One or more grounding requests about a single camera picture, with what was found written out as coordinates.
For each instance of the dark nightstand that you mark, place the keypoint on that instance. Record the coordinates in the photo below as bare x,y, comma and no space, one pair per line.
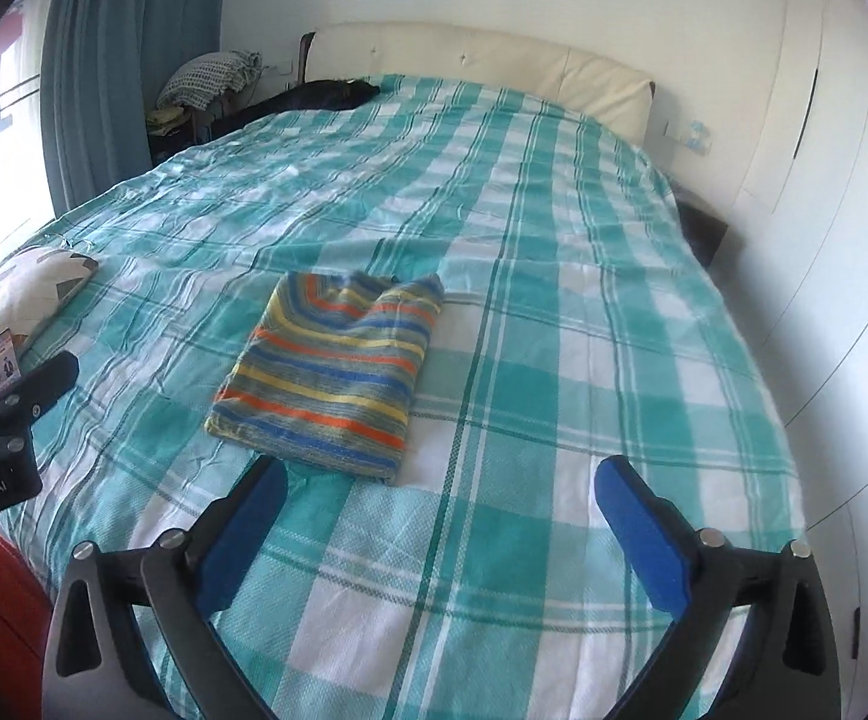
703,229

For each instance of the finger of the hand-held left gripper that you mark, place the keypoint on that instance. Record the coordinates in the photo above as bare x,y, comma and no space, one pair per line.
47,379

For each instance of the teal curtain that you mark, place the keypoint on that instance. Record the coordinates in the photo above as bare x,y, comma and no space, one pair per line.
126,60

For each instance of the teal plaid blanket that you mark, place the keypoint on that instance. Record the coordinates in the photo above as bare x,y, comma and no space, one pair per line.
554,277

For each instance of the striped knit sweater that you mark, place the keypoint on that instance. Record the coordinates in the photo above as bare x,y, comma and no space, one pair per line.
336,375

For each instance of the small pink tag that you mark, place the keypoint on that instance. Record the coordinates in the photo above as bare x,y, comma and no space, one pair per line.
0,361

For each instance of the white wardrobe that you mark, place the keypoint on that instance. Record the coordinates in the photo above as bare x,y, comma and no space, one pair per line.
838,240

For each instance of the white patterned pillow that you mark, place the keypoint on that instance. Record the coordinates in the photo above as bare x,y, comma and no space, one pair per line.
29,292

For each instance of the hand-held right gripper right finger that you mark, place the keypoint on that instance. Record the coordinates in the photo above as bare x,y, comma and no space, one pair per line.
644,532

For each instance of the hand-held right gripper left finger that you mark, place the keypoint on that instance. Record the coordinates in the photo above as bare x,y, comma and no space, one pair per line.
246,532

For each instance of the cream padded headboard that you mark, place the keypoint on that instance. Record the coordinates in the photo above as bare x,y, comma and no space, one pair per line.
494,64

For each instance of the yellow cloth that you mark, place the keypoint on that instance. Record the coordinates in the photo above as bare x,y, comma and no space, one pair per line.
165,118

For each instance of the black cloth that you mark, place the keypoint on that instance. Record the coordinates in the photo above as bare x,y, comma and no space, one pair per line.
314,95

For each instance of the red fleece clothing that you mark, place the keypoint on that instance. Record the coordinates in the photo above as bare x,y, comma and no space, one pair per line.
6,637

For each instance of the wall socket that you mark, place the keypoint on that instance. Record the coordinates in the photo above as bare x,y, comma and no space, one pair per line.
692,133

